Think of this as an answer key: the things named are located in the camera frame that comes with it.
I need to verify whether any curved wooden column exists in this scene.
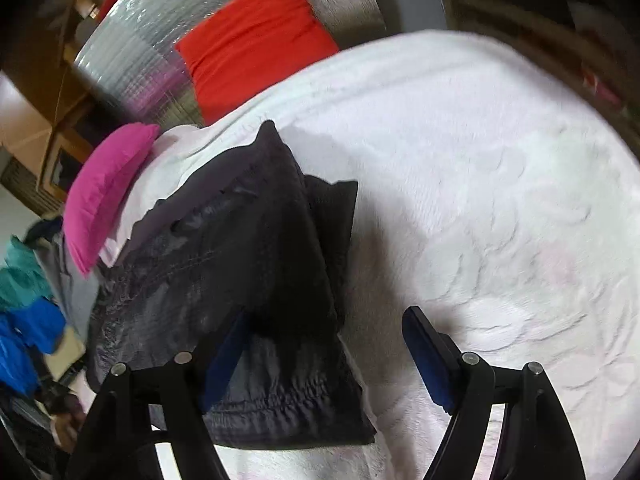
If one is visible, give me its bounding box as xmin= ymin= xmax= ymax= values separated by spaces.
xmin=10 ymin=0 xmax=108 ymax=201

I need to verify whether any red pillow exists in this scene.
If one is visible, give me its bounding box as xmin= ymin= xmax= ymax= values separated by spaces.
xmin=175 ymin=0 xmax=341 ymax=121

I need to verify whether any white bedspread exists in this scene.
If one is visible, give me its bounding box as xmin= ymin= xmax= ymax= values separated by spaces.
xmin=65 ymin=30 xmax=640 ymax=480

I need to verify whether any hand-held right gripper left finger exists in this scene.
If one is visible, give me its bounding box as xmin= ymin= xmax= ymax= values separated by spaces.
xmin=75 ymin=310 xmax=253 ymax=480

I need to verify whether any grey garment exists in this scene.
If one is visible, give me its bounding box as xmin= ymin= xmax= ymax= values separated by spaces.
xmin=35 ymin=230 xmax=101 ymax=341

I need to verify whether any pink pillow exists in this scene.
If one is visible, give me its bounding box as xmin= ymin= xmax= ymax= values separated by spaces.
xmin=62 ymin=122 xmax=162 ymax=277

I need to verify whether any black puffer jacket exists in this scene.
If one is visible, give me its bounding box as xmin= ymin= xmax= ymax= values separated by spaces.
xmin=85 ymin=120 xmax=378 ymax=451

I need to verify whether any teal garment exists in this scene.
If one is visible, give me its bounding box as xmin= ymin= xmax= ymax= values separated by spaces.
xmin=0 ymin=235 xmax=53 ymax=311

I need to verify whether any silver insulation sheet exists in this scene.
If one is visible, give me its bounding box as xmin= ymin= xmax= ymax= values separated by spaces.
xmin=74 ymin=0 xmax=386 ymax=128

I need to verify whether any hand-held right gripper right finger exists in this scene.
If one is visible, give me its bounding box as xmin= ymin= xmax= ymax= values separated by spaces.
xmin=401 ymin=305 xmax=587 ymax=480

